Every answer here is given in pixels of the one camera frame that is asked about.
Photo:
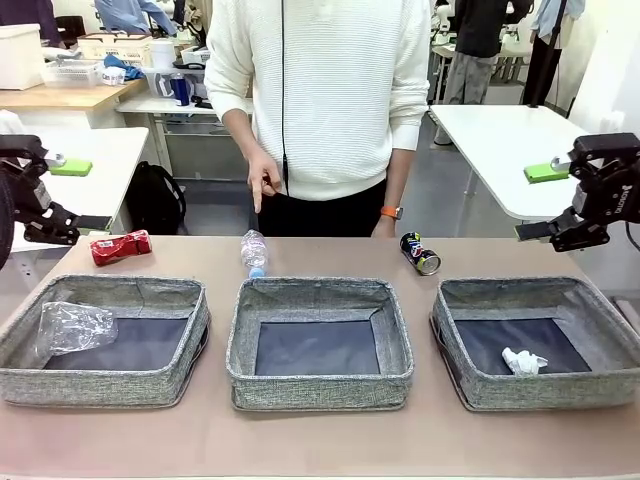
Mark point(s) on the black crushed soda can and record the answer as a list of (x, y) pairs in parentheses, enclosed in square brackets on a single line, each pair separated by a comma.
[(417, 252)]

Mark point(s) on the person's right forearm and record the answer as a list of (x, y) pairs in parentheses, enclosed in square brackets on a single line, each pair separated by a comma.
[(240, 130)]

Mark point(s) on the person's right hand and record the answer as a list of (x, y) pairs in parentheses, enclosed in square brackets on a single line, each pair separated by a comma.
[(262, 172)]

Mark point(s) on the white mesh basket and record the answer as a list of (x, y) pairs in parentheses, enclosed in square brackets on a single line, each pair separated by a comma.
[(70, 75)]

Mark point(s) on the clear plastic cup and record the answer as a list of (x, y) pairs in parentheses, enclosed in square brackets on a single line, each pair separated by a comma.
[(75, 327)]

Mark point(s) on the person's left hand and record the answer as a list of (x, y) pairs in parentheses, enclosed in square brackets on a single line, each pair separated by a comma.
[(386, 229)]

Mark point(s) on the black backpack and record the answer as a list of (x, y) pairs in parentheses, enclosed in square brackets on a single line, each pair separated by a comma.
[(155, 200)]

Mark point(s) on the person in black top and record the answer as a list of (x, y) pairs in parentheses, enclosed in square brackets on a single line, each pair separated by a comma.
[(475, 30)]

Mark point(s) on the blue bottle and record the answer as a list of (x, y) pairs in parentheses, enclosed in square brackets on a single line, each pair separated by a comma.
[(180, 90)]

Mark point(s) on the beige crate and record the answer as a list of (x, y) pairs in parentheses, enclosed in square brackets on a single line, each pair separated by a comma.
[(115, 50)]

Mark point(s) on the person in white sweater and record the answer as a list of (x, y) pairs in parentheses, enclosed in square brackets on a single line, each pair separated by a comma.
[(340, 100)]

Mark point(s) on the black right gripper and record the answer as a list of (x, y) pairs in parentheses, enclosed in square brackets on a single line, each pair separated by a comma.
[(617, 192)]

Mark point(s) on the wooden table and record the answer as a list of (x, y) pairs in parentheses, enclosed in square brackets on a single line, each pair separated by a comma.
[(50, 100)]

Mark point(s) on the orange wrist watch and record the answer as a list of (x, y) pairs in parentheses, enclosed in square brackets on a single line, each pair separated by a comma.
[(392, 212)]

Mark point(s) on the white table with shelves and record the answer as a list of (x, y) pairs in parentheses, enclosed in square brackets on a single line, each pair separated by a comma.
[(145, 106)]

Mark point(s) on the blue cloth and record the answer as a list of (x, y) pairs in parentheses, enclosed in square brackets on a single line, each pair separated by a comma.
[(130, 72)]

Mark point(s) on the white paper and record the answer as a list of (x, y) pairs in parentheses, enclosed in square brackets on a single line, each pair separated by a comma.
[(522, 361)]

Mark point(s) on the white cylinder container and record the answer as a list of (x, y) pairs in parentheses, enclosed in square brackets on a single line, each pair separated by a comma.
[(161, 55)]

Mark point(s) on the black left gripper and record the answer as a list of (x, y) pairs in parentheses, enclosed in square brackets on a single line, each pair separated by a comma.
[(20, 192)]

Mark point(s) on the clear plastic water bottle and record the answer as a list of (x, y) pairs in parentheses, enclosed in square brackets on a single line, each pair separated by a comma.
[(254, 252)]

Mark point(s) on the person's left forearm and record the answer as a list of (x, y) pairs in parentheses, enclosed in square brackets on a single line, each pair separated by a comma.
[(402, 175)]

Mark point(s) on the crushed red soda can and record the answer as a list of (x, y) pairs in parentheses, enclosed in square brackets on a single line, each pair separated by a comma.
[(120, 247)]

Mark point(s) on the person in dark purple top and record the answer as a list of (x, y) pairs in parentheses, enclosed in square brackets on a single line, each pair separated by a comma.
[(25, 12)]

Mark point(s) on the person in light blue shirt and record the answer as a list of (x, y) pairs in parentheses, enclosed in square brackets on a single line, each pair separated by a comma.
[(542, 65)]

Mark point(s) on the grey fabric basket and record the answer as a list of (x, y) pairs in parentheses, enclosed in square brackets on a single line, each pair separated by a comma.
[(100, 390), (320, 390), (540, 392)]

